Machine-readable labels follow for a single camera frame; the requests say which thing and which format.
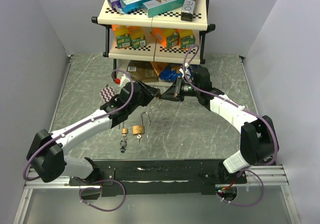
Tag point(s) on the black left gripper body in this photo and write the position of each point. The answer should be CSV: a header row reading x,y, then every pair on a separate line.
x,y
144,98

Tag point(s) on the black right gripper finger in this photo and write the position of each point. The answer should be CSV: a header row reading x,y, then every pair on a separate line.
x,y
173,89
169,98

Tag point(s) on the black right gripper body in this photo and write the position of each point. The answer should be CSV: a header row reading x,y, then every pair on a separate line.
x,y
181,94

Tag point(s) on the large brass padlock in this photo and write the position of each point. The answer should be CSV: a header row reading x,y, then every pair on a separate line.
x,y
140,129

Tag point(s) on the small brass padlock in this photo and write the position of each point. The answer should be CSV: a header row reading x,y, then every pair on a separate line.
x,y
124,131

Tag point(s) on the key with panda keychain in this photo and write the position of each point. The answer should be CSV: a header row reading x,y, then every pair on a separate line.
x,y
123,143

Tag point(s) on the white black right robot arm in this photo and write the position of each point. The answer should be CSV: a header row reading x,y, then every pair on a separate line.
x,y
258,139

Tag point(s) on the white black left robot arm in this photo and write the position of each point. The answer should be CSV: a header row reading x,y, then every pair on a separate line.
x,y
48,154

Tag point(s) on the blue chips bag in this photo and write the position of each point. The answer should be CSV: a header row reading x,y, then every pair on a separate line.
x,y
172,72

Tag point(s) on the brown snack bag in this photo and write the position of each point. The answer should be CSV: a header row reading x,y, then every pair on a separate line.
x,y
142,70

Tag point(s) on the orange snack bag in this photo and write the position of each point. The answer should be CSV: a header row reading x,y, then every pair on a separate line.
x,y
158,67

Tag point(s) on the purple striped sponge pad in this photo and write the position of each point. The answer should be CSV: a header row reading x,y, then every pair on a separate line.
x,y
107,93

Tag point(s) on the orange green box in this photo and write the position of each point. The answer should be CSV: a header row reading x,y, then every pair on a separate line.
x,y
122,36
138,39
166,36
186,38

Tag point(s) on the silver RIO box right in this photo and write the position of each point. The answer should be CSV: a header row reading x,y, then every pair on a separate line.
x,y
188,10

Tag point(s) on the teal RIO box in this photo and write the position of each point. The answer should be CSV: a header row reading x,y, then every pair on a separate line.
x,y
155,7

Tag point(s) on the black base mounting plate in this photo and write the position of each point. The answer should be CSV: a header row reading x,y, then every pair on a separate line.
x,y
169,176

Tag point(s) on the blue toothpaste box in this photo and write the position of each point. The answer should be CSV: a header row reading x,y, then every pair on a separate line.
x,y
127,6

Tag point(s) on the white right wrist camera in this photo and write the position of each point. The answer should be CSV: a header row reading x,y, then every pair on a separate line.
x,y
187,72

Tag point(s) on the aluminium rail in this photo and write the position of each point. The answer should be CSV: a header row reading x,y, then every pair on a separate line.
x,y
270,175

